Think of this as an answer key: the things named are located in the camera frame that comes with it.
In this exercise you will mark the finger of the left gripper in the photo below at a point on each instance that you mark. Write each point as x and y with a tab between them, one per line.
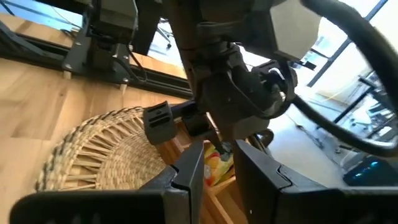
158	123
264	137

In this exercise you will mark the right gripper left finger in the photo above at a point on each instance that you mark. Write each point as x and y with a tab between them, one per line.
124	208

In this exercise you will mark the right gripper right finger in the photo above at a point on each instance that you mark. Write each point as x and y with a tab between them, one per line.
311	208

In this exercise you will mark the yellow red foil tea packet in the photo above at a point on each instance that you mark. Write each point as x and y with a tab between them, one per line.
217	168

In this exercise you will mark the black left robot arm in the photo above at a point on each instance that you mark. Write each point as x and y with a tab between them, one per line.
186	25

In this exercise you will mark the wooden tea organizer box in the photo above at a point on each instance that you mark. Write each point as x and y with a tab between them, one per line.
224	205

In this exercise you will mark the round woven straw placemat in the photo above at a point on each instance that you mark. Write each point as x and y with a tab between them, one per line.
102	155

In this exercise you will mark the black device blue lights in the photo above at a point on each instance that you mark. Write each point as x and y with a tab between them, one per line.
367	171

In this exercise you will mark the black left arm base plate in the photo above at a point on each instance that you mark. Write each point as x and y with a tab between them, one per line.
77	53

